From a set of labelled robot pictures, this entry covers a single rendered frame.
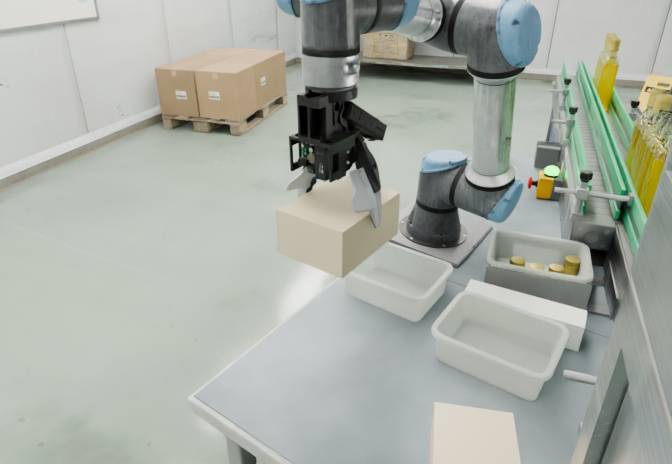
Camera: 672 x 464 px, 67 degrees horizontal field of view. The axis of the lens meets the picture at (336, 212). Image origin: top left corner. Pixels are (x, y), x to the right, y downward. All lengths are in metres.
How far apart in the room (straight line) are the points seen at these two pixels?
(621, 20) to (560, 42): 0.69
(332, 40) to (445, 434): 0.58
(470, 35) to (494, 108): 0.17
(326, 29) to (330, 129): 0.13
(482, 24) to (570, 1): 6.20
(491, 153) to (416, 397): 0.55
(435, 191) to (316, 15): 0.78
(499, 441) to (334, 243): 0.38
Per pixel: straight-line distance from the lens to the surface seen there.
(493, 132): 1.16
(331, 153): 0.66
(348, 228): 0.69
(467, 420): 0.86
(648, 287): 0.39
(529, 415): 1.00
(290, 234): 0.75
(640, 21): 7.33
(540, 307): 1.14
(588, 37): 7.29
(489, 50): 1.05
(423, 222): 1.37
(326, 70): 0.65
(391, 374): 1.01
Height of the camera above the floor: 1.46
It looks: 27 degrees down
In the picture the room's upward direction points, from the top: straight up
